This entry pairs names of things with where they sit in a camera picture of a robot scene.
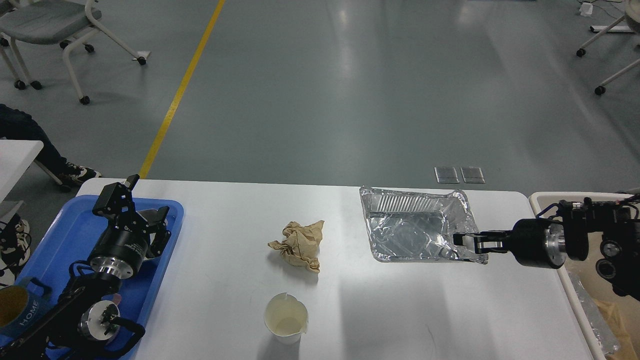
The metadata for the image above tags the dark blue home mug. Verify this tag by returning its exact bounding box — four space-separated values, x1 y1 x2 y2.
0 276 53 338

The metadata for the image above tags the white paper cup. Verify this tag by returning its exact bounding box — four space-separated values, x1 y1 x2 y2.
263 292 309 345

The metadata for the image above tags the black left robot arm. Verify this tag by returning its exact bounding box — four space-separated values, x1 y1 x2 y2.
1 174 172 360

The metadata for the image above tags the aluminium foil tray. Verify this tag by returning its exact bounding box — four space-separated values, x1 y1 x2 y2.
359 186 489 265

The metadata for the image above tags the floor outlet plate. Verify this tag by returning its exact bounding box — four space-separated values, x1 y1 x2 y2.
434 166 460 184
460 166 486 184

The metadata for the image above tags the blue plastic tray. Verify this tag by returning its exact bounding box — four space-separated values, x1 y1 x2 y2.
18 194 185 326

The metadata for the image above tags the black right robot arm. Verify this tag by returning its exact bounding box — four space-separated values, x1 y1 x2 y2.
452 194 640 300

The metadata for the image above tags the right floor outlet plate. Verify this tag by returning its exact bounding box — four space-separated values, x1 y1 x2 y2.
460 166 486 184

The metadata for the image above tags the white chair base right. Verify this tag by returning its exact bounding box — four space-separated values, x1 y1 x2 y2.
576 0 640 97

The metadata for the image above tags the grey office chair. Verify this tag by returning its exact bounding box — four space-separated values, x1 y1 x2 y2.
0 0 148 105

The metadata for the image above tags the discarded foil in bin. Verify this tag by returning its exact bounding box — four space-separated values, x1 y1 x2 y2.
567 273 621 360

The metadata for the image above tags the beige plastic bin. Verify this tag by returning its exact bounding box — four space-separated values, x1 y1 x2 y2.
529 192 640 360

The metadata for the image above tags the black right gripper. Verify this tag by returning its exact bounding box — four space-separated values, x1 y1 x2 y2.
453 219 568 270

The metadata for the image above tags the pink home mug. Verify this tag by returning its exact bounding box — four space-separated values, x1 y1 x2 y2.
110 292 122 306

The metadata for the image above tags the discarded brown paper in bin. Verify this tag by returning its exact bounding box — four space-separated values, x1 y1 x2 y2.
594 300 640 360

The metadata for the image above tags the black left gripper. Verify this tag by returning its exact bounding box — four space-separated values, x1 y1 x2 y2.
88 174 173 279

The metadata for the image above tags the left floor outlet plate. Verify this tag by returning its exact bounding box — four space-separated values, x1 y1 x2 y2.
434 166 460 184

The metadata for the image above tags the seated person leg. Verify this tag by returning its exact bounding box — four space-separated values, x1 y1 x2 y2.
0 104 102 192

